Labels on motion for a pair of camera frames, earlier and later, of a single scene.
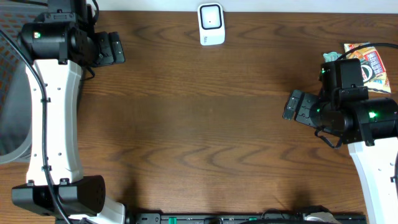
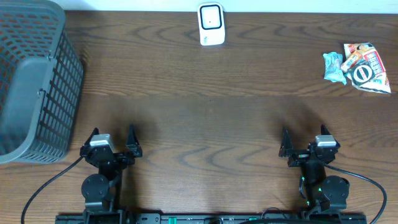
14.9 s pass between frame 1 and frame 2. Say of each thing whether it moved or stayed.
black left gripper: moved
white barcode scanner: stayed
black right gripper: moved
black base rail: stayed
